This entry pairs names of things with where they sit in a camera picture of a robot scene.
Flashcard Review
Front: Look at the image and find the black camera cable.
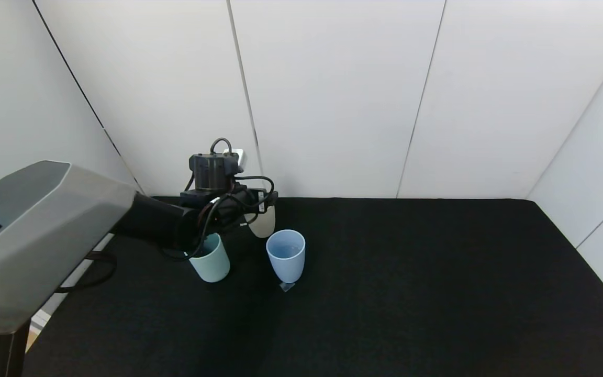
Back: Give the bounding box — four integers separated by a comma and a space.
209, 137, 276, 211

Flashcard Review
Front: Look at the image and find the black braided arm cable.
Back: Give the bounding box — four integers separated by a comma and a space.
54, 250, 119, 295

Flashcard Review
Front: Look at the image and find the teal plastic cup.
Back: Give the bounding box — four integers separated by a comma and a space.
188, 232, 231, 283

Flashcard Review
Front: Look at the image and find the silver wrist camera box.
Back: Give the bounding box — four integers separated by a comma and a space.
222, 149, 246, 172

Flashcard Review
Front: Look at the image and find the cream plastic cup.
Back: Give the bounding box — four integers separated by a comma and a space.
243, 204, 277, 239

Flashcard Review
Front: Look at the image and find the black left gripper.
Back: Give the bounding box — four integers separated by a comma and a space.
229, 188, 278, 217

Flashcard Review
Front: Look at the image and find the light blue plastic cup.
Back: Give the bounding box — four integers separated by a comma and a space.
266, 229, 306, 284

